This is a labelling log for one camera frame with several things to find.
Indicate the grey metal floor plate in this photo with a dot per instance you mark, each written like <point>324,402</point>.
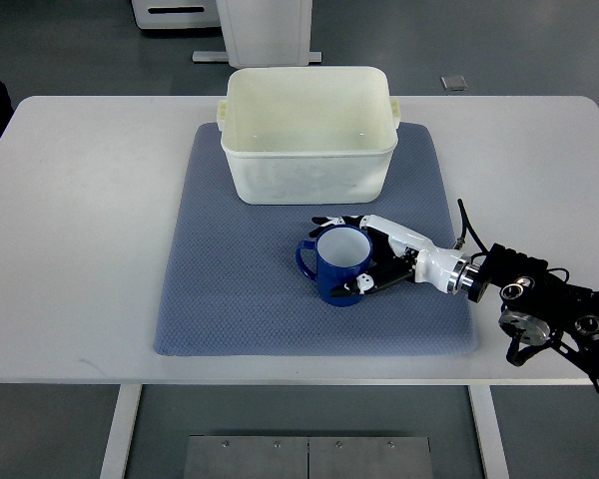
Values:
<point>252,456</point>

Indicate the white table leg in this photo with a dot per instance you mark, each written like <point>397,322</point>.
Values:
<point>487,431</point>
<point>121,432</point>

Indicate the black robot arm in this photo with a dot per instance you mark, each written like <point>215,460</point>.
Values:
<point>540,310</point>

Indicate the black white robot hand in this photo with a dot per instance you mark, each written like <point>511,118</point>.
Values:
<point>398,254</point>

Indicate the white cabinet with slot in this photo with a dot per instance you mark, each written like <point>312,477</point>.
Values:
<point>177,14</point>

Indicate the blue textured mat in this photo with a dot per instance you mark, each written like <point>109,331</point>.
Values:
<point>232,285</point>

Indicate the cream plastic box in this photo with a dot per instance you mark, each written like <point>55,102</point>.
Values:
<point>308,135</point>

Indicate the white pedestal column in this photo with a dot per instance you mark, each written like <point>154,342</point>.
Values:
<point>266,33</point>

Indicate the grey pedestal base plate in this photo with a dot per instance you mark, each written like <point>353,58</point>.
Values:
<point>211,57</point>

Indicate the white table leg right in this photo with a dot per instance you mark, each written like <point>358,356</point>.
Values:
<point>487,431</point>

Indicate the small grey floor plate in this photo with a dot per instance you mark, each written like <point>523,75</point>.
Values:
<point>454,83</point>

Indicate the white table leg left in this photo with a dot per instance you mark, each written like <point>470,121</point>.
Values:
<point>121,432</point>

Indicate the blue enamel mug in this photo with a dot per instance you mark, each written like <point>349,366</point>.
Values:
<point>338,255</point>

